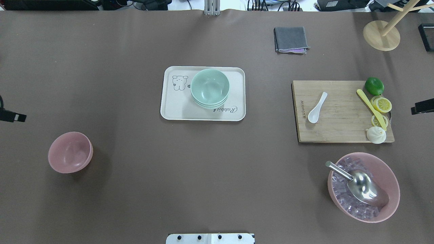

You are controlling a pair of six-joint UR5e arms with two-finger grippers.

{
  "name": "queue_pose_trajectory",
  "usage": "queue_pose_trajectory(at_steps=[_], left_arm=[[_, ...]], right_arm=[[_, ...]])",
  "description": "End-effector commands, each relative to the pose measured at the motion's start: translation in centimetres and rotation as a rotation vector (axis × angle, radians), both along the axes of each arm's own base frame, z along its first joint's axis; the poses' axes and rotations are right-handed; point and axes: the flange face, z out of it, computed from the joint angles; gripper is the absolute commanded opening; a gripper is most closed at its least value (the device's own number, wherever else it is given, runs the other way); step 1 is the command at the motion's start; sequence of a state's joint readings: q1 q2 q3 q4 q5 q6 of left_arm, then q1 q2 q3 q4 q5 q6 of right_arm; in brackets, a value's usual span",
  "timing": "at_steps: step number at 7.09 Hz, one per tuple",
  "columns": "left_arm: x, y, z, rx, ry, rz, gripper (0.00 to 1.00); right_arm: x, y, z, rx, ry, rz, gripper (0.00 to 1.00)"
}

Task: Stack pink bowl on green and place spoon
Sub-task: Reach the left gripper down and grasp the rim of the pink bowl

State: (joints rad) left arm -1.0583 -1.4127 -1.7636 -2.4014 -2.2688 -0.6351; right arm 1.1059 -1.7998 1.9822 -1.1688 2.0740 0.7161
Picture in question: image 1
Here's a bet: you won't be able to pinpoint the white ceramic spoon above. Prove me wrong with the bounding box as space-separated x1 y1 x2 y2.
308 91 328 124

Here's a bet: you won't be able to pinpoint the small pink bowl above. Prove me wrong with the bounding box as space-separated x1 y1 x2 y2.
48 131 94 174

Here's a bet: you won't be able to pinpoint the green bowl stack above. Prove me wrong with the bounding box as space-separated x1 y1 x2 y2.
191 68 230 109

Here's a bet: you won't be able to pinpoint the large pink ice bowl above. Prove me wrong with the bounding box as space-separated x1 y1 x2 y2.
327 152 400 223

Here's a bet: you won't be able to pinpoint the cream rabbit tray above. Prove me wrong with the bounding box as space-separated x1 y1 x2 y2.
160 65 246 121

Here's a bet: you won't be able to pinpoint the grey folded cloth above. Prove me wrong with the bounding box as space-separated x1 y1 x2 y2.
273 26 310 54

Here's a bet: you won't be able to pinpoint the bamboo cutting board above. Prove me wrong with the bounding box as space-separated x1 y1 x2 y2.
291 80 395 143

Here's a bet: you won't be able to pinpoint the steel ice scoop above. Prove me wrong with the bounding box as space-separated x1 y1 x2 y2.
325 161 389 207

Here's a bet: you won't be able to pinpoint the lemon slice under knife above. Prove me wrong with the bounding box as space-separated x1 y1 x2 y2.
371 115 389 127

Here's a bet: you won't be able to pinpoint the white steamed bun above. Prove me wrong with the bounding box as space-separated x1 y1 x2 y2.
366 126 387 144

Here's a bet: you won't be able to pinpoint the yellow plastic knife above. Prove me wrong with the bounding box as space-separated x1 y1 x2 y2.
356 89 387 131

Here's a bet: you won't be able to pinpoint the green lime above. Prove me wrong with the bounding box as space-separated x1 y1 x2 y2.
364 77 384 96

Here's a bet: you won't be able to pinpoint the stacked lemon slices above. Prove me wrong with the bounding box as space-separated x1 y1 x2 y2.
370 96 392 113

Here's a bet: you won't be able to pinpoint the wooden mug tree stand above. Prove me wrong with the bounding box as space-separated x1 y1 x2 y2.
363 0 434 51

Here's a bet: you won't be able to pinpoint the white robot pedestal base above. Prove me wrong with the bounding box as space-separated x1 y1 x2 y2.
166 233 256 244

